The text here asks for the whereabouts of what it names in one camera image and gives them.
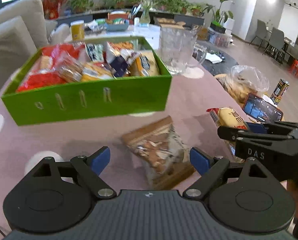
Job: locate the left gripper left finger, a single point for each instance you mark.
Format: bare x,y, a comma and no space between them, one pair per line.
88,170

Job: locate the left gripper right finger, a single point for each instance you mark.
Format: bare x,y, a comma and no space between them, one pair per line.
211,170

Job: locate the yellow bread snack bag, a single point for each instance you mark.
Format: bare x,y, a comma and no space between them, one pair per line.
229,117

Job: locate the brown mixed nuts bag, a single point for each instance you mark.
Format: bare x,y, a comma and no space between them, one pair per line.
164,155

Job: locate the smartphone in red case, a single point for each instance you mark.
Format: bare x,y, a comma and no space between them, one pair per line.
261,110

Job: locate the black yellow drink can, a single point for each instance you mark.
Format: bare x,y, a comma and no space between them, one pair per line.
278,92

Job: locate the plastic bag of bread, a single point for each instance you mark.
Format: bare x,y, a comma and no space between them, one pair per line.
242,80

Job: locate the green cardboard snack box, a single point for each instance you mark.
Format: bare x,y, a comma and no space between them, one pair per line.
112,77

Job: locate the grey dining chair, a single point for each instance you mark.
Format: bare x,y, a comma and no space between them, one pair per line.
276,44

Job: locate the dark round side table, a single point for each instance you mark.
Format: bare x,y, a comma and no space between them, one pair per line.
217,61

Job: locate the red snack bag in box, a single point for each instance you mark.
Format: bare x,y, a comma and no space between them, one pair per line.
44,73

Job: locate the clear glass pitcher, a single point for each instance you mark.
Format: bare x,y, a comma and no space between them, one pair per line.
179,50

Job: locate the yellow canister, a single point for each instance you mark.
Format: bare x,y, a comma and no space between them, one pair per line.
77,30

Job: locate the blue snack tray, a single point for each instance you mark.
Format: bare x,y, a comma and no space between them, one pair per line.
118,24

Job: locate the round white coffee table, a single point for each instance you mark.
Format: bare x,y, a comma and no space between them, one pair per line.
151,34

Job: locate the beige armchair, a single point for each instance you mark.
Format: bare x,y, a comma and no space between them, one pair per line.
23,30

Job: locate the glass vase with plant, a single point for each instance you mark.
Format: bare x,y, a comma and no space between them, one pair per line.
145,17

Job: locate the red flower decoration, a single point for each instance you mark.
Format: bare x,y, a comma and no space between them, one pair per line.
52,8

